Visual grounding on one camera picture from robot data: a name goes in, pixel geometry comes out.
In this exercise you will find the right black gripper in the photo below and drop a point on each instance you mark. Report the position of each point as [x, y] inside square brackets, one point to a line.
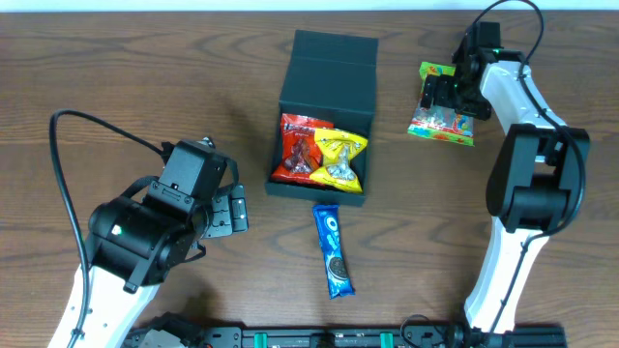
[445, 97]

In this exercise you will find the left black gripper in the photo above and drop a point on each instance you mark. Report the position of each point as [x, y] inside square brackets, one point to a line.
[231, 211]

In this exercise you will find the green Haribo gummy bag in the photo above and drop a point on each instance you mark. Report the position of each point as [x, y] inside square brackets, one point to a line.
[433, 121]

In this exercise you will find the red Hacks candy bag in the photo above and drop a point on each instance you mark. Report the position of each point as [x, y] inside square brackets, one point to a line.
[300, 153]

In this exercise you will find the yellow Hacks candy bag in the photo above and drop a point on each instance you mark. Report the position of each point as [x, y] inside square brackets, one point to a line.
[338, 149]

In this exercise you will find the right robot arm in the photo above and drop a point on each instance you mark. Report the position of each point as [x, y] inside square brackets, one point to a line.
[537, 184]

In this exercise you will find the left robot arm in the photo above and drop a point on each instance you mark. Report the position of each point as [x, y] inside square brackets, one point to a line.
[136, 239]

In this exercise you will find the blue Oreo cookie pack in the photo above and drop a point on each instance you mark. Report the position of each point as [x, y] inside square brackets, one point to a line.
[327, 224]

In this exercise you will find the black Mars bar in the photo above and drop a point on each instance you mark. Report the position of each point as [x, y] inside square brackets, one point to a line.
[207, 141]

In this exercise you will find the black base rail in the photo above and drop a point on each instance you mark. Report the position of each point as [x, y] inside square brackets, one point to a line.
[171, 330]

